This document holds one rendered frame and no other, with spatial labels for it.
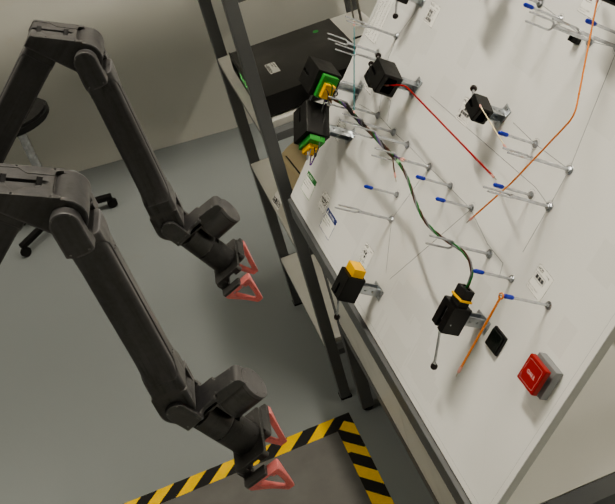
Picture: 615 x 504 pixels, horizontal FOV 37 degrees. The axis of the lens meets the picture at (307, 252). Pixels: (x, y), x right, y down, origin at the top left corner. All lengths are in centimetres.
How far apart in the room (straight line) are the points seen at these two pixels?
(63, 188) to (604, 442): 113
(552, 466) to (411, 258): 50
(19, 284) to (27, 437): 98
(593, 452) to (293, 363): 164
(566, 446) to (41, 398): 225
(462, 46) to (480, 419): 78
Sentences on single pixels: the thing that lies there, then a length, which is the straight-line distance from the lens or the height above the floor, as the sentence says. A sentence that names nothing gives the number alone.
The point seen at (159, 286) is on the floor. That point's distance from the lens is 384.
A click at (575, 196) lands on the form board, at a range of 158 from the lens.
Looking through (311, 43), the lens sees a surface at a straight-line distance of 270.
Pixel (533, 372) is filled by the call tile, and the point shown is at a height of 112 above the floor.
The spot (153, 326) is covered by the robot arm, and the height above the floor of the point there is 142.
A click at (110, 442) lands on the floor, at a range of 329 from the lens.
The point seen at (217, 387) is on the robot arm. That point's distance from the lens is 143.
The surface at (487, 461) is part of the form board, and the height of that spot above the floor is 93.
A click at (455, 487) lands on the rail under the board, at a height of 86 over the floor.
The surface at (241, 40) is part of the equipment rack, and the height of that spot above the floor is 132.
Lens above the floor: 223
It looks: 37 degrees down
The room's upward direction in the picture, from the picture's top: 16 degrees counter-clockwise
